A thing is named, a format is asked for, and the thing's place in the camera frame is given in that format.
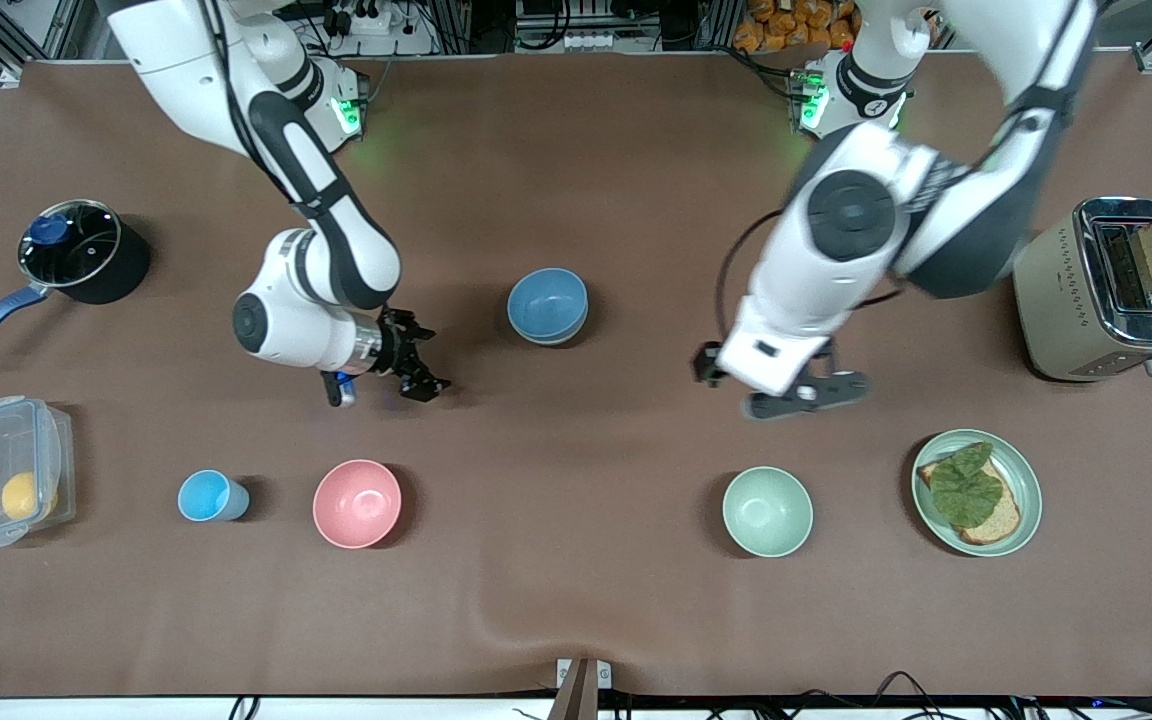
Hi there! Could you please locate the blue bowl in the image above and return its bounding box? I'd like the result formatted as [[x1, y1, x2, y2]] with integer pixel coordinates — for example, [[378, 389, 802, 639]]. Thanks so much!
[[507, 267, 590, 341]]

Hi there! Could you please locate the pink bowl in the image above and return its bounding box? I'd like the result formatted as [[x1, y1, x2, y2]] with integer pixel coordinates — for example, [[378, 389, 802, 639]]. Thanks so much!
[[312, 459, 404, 550]]

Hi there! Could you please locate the blue cup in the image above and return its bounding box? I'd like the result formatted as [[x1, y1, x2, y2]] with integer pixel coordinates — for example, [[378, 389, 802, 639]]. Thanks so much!
[[177, 469, 250, 523]]

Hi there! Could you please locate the green lettuce leaf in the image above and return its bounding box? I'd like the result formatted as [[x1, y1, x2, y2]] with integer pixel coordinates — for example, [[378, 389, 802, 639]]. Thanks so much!
[[929, 442, 1006, 529]]

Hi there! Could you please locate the white power strip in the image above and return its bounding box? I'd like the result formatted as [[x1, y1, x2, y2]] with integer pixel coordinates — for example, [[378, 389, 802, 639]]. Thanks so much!
[[336, 0, 399, 38]]

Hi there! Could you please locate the light green plate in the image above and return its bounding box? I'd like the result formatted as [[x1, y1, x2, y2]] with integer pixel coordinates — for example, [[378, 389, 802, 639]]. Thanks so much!
[[911, 429, 1044, 558]]

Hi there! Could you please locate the bread slice on plate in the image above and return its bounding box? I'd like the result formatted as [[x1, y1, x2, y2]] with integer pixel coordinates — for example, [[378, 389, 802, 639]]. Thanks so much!
[[917, 457, 1023, 547]]

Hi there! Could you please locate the glass lid blue knob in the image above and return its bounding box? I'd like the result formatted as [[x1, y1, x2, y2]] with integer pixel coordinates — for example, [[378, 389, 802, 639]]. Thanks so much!
[[17, 199, 123, 289]]

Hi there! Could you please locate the orange snack bag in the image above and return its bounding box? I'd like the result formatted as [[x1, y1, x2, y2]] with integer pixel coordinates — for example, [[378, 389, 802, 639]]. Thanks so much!
[[733, 0, 859, 54]]

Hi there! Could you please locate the cream metal toaster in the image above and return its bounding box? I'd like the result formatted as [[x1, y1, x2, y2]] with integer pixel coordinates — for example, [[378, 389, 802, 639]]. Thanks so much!
[[1012, 195, 1152, 383]]

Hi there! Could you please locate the yellow lemon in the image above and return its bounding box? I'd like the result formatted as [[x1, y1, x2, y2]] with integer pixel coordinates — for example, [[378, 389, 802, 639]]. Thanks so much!
[[1, 471, 59, 522]]

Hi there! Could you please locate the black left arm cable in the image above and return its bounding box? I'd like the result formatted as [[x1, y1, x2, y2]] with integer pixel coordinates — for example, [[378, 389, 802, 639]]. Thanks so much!
[[714, 208, 809, 346]]

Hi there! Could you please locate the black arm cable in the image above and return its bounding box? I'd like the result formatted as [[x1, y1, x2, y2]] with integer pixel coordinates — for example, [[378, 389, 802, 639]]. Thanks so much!
[[714, 208, 809, 346], [198, 0, 272, 176]]

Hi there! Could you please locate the black pot blue handle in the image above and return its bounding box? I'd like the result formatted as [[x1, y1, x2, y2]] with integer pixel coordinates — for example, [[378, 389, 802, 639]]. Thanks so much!
[[0, 205, 152, 364]]

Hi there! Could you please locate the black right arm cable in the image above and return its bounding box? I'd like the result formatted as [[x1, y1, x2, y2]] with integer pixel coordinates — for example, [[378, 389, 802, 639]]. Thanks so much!
[[198, 0, 272, 176]]

